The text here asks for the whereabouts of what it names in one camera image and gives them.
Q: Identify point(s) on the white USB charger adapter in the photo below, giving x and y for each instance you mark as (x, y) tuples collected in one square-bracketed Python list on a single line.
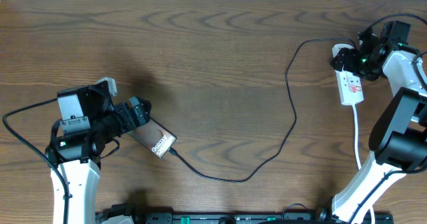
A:
[(337, 47)]

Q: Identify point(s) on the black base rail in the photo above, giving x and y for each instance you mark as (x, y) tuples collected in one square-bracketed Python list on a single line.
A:
[(197, 218)]

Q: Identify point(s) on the white power strip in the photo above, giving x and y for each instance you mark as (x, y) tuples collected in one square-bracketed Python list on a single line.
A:
[(349, 88)]

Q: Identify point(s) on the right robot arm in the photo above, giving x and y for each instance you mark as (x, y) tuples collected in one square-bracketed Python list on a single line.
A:
[(396, 150)]

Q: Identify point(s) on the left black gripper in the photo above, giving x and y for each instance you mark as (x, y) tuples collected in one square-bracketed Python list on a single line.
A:
[(137, 113)]

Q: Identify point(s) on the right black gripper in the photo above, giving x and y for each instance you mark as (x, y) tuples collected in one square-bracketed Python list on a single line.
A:
[(344, 60)]

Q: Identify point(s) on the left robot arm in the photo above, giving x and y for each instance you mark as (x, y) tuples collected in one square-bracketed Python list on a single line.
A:
[(89, 121)]

